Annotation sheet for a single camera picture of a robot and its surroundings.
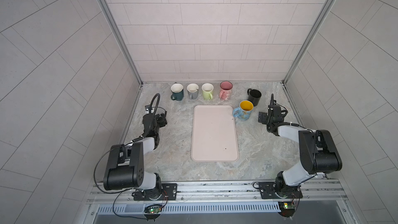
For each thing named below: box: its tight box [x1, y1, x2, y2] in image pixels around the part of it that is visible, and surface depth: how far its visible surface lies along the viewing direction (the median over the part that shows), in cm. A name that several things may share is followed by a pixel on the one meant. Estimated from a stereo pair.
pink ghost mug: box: [219, 80, 234, 101], surface depth 104 cm
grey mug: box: [186, 82, 199, 100], surface depth 104 cm
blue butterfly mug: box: [232, 100, 254, 121], surface depth 93 cm
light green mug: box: [201, 82, 215, 100], surface depth 103 cm
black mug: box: [247, 88, 262, 107], surface depth 102 cm
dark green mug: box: [170, 81, 184, 102], surface depth 101 cm
